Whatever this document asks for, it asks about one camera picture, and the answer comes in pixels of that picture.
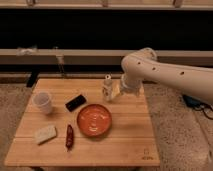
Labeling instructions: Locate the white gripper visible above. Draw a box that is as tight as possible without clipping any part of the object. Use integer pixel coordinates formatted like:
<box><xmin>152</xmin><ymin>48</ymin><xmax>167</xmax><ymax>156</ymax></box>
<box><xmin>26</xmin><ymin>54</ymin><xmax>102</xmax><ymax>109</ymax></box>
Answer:
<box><xmin>102</xmin><ymin>74</ymin><xmax>120</xmax><ymax>101</ymax></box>

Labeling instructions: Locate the orange ceramic bowl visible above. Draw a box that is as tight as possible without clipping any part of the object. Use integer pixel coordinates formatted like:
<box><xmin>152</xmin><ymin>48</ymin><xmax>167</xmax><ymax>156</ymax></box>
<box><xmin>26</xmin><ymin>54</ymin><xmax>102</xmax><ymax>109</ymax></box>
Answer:
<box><xmin>77</xmin><ymin>104</ymin><xmax>112</xmax><ymax>137</ymax></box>

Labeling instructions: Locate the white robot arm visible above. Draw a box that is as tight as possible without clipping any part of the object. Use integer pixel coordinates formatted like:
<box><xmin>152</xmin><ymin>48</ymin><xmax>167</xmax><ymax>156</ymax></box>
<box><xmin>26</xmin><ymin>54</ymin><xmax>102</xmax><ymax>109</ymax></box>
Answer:
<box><xmin>102</xmin><ymin>48</ymin><xmax>213</xmax><ymax>105</ymax></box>

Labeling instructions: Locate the black rectangular block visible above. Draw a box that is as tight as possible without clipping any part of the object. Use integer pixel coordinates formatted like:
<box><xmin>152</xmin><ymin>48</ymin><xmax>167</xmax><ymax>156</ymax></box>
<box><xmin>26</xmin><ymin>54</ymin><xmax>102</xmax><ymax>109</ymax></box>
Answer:
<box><xmin>65</xmin><ymin>95</ymin><xmax>86</xmax><ymax>112</ymax></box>

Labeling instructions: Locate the wooden table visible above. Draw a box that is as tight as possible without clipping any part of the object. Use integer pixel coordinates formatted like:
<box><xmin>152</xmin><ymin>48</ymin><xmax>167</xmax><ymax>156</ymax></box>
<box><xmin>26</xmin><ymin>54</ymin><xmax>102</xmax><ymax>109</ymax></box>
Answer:
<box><xmin>5</xmin><ymin>79</ymin><xmax>160</xmax><ymax>167</ymax></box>

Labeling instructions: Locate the white plastic cup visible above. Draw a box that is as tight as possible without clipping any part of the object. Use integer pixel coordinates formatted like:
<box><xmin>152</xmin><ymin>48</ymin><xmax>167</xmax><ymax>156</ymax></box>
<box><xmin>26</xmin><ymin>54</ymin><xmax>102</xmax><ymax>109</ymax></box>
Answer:
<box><xmin>32</xmin><ymin>92</ymin><xmax>53</xmax><ymax>114</ymax></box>

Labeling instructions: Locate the dried red chili pepper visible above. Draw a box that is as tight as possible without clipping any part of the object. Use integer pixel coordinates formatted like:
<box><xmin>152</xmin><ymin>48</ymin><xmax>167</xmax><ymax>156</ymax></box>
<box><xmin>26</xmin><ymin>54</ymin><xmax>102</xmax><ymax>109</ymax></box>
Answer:
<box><xmin>66</xmin><ymin>124</ymin><xmax>74</xmax><ymax>151</ymax></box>

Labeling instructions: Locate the blue cable bundle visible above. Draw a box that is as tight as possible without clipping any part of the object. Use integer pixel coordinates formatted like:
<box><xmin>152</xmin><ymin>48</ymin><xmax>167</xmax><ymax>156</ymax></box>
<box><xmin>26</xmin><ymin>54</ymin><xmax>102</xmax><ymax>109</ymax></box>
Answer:
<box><xmin>181</xmin><ymin>94</ymin><xmax>213</xmax><ymax>120</ymax></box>

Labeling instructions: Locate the grey horizontal rail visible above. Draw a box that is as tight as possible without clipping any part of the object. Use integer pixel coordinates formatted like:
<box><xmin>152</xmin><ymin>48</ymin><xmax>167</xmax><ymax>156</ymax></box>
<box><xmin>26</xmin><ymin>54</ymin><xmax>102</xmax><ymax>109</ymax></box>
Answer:
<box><xmin>0</xmin><ymin>49</ymin><xmax>213</xmax><ymax>66</ymax></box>

